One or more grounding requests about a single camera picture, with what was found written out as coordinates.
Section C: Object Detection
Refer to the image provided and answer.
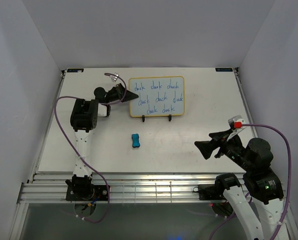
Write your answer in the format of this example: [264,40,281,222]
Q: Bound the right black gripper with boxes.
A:
[193,127,253,171]

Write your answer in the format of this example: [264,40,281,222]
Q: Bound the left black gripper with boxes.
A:
[105,84,139,104]

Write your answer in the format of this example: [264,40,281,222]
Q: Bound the yellow framed whiteboard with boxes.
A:
[128,76,185,118]

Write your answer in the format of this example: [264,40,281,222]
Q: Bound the blue bone-shaped eraser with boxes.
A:
[131,133,140,148]

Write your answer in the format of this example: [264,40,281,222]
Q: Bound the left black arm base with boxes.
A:
[65,184,111,218]

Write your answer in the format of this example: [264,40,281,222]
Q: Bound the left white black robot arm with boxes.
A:
[66,83,139,201]

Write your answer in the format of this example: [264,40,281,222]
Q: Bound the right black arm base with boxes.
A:
[192,184,233,217]

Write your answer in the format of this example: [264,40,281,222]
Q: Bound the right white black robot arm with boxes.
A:
[194,129,289,240]

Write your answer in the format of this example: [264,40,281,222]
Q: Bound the left blue table label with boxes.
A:
[67,68,84,73]

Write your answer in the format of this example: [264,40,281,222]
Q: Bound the blue table label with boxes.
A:
[67,68,84,73]
[215,67,233,72]

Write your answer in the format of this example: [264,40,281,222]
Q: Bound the right blue table label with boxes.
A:
[215,67,233,72]

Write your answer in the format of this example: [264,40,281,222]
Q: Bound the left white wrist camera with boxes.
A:
[110,73,119,83]

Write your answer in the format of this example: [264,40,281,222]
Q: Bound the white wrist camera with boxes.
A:
[225,115,245,142]
[110,73,119,83]

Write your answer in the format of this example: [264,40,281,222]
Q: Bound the black wire whiteboard stand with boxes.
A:
[141,114,172,123]

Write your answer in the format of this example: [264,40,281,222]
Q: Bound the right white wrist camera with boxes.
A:
[225,115,245,142]

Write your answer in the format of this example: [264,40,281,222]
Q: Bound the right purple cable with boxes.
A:
[208,121,292,240]

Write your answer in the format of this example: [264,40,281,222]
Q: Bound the aluminium rail frame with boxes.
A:
[10,67,298,240]

